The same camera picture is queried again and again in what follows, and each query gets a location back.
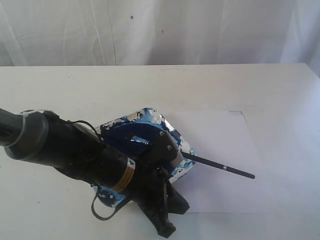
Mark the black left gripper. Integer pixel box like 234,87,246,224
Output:
99,148,190,237

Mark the black paintbrush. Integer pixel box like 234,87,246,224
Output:
129,134,256,180

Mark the white square paint-stained dish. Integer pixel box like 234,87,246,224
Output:
95,107,197,208

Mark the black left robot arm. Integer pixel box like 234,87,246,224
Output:
0,110,189,238

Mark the white paper sheet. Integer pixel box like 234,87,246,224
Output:
168,110,274,213

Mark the white backdrop cloth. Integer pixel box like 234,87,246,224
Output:
0,0,320,68

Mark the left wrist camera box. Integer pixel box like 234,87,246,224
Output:
145,130,183,168

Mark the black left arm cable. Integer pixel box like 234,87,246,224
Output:
67,119,171,222

